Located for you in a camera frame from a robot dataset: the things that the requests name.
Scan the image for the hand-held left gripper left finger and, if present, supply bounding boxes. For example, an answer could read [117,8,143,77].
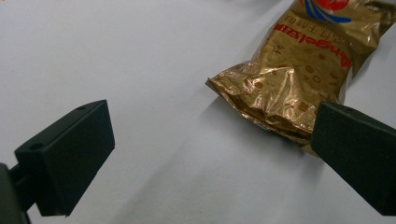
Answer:
[8,99,116,217]

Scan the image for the gold foil packet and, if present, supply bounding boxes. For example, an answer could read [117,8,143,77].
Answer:
[205,0,396,156]

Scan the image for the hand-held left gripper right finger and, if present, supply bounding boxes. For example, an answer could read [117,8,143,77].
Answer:
[310,101,396,217]

